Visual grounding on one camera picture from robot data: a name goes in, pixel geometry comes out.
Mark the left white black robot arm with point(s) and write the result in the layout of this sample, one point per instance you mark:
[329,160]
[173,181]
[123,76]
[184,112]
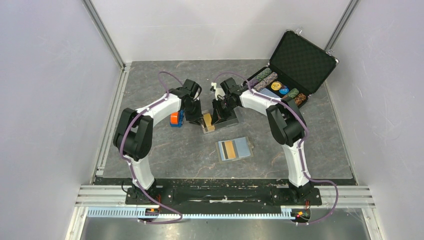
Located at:
[133,136]

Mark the orange blue small object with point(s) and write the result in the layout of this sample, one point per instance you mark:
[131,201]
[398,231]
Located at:
[176,119]

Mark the black poker chip case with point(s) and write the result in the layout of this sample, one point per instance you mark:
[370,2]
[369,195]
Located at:
[300,64]

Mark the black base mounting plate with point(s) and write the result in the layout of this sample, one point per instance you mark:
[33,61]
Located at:
[224,196]

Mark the purple poker chip row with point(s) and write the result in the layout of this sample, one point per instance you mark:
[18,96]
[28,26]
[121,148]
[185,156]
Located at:
[264,83]

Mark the blue dealer chip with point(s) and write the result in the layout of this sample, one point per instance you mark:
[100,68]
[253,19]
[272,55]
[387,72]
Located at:
[284,91]

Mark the green poker chip row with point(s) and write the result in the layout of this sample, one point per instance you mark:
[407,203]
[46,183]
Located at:
[263,74]

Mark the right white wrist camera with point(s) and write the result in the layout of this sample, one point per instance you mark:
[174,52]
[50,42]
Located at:
[219,93]

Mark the yellow dealer chip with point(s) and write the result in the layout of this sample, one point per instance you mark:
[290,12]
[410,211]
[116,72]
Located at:
[276,86]

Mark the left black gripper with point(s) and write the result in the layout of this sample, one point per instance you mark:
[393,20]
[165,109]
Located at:
[197,119]

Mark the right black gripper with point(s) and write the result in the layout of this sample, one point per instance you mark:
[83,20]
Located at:
[218,115]

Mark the orange striped credit card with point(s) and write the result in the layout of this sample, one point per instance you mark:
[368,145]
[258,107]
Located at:
[228,150]

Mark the aluminium frame rail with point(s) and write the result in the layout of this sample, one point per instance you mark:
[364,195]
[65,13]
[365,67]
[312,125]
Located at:
[93,72]

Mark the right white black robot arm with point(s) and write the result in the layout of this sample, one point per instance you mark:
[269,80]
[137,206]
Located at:
[287,126]

